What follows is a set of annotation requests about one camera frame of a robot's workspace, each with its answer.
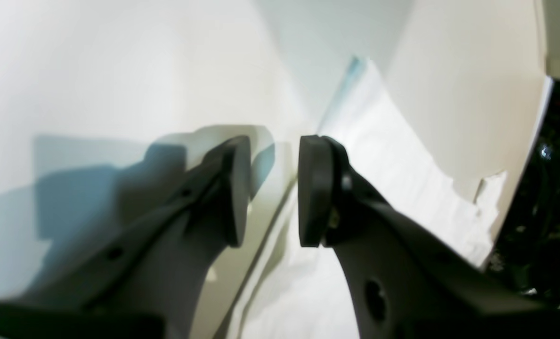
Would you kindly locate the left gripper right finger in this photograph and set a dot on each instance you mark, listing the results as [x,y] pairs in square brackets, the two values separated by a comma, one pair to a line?
[404,282]

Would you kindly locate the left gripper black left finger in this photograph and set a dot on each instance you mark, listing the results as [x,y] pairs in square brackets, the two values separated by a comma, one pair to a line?
[146,282]

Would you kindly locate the white printed t-shirt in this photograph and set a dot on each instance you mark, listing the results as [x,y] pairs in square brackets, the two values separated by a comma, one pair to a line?
[385,151]

